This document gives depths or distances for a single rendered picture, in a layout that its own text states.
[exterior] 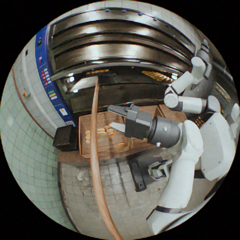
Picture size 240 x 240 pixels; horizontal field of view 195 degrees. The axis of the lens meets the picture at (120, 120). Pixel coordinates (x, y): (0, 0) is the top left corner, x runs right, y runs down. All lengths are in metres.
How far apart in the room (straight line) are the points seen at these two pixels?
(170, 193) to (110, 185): 1.35
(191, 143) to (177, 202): 0.12
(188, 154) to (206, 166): 0.19
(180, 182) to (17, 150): 1.48
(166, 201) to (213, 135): 0.28
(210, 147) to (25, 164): 1.72
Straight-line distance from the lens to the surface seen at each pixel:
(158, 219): 0.18
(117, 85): 0.78
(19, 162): 1.41
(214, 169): 0.34
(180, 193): 0.17
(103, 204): 0.27
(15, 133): 1.40
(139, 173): 1.30
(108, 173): 1.46
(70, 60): 0.77
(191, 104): 0.45
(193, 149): 0.19
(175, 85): 0.43
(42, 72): 0.93
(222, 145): 0.34
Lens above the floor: 1.44
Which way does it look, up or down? 49 degrees down
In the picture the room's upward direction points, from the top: straight up
